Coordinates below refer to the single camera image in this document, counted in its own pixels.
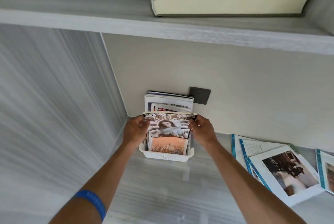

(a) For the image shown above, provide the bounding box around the feathered woman portrait magazine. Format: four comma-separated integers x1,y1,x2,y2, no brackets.
143,112,198,139

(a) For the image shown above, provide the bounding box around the grey wooden shelf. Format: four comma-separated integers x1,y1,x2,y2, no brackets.
0,0,334,55

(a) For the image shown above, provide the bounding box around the blue wristband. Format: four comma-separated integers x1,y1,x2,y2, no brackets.
73,189,107,222

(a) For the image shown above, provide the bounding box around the person's right forearm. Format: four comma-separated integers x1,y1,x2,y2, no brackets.
207,140,307,224

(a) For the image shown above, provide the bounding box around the white perforated plastic basket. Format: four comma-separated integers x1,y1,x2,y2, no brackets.
138,135,195,162

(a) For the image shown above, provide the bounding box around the blue-edged red painting magazine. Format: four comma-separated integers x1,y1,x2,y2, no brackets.
315,149,334,195

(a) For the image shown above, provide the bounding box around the person's right hand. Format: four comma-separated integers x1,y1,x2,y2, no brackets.
188,114,219,149

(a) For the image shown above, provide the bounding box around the person's left forearm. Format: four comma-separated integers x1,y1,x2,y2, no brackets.
48,142,136,224

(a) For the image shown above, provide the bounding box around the stack of magazines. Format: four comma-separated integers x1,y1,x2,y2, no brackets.
144,90,195,155

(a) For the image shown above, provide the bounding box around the person's left hand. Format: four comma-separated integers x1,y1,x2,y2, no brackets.
122,115,151,149

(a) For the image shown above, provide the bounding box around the blue-edged dark photo magazine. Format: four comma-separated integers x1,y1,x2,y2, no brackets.
231,134,251,172
247,144,326,208

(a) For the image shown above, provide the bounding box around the dark wall socket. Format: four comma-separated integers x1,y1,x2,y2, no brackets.
189,86,211,105

